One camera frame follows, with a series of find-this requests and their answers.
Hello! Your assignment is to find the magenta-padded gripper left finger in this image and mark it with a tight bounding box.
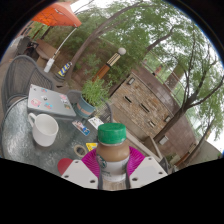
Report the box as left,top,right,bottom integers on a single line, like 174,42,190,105
61,148,103,190

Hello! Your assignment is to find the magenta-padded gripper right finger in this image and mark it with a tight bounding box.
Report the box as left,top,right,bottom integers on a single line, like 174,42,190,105
124,146,169,190

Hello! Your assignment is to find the green-capped brown drink bottle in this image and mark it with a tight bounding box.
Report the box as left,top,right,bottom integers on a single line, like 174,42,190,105
95,122,131,192

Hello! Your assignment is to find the flat round red coaster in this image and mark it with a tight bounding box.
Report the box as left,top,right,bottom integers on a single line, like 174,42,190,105
57,157,74,176

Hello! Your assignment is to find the blue picture card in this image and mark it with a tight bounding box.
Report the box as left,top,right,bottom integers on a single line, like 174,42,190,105
71,119,91,137

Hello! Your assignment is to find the white ceramic mug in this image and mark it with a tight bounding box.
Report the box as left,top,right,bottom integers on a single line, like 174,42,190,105
27,112,60,148

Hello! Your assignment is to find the tall dark-trunked tree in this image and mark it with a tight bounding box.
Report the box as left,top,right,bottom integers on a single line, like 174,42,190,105
153,19,224,143

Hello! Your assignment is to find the grey wicker chair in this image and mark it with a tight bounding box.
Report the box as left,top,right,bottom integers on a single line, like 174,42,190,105
0,54,56,131
66,89,114,124

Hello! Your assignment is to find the green plant in teal pot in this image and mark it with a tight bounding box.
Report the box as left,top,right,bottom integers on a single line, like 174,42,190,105
75,78,113,118

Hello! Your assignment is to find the silver laptop with stickers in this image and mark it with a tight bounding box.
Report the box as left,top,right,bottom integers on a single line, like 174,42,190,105
26,83,78,118

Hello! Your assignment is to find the yellow and blue striped cone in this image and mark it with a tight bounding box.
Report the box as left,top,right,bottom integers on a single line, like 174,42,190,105
57,61,73,78

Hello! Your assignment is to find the white canopy base weight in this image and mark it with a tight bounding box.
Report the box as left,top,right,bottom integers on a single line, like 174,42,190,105
43,58,55,74

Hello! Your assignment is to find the slim leaning tree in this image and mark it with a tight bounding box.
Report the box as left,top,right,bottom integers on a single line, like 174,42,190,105
64,1,144,84

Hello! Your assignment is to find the wooden bench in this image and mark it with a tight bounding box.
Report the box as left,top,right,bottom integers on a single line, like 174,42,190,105
34,39,61,61

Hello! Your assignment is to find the dark patio chair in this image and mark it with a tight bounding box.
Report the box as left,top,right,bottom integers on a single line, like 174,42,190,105
16,35,39,58

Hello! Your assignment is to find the orange canopy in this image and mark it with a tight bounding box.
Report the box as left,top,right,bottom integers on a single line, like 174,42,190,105
31,1,83,28

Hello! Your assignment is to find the grey wall box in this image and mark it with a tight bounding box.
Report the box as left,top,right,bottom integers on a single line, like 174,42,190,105
159,134,170,146

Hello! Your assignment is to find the globe-topped lamp post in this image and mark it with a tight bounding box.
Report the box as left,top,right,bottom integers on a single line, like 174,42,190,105
92,47,128,83

